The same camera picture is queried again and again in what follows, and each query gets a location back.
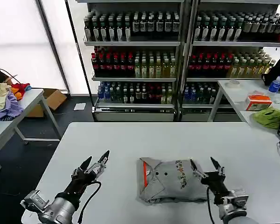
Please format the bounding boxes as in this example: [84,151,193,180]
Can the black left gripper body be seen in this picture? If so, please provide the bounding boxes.
[62,172,98,208]

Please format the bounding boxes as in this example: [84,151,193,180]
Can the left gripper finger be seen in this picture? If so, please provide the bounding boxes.
[84,150,110,179]
[71,155,93,179]

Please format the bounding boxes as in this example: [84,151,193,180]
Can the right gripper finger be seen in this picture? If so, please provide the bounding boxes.
[190,159,208,180]
[210,156,225,176]

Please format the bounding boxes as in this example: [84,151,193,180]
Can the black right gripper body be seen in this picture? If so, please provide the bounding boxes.
[201,171,231,205]

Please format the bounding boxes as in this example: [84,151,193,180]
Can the grey printed t-shirt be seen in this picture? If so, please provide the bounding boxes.
[136,157,212,206]

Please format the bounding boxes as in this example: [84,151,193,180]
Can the green cloth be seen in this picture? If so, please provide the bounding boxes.
[252,106,280,130]

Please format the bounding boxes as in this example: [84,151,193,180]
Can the brown cardboard box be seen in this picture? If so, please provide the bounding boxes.
[25,88,68,118]

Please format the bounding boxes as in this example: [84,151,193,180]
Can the orange tissue box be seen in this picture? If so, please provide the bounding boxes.
[245,94,273,111]

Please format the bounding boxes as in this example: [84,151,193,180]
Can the white side table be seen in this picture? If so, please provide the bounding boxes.
[0,88,63,171]
[207,79,280,135]

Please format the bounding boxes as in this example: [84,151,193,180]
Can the purple cloth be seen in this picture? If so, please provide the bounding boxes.
[0,90,25,122]

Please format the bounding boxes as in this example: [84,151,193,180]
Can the orange cloth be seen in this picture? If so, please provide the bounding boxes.
[10,87,23,101]

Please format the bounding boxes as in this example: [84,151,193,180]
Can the blue water bottle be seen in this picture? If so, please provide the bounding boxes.
[268,76,280,93]

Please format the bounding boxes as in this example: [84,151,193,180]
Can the red cloth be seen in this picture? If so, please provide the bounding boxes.
[11,82,31,97]

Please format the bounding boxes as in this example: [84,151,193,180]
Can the black slanted pole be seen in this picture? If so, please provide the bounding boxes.
[64,0,96,122]

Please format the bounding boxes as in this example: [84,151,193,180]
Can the steel shelf with bottles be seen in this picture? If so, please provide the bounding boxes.
[181,0,280,122]
[76,0,185,122]

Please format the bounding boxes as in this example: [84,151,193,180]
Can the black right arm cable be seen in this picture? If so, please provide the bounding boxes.
[205,186,216,224]

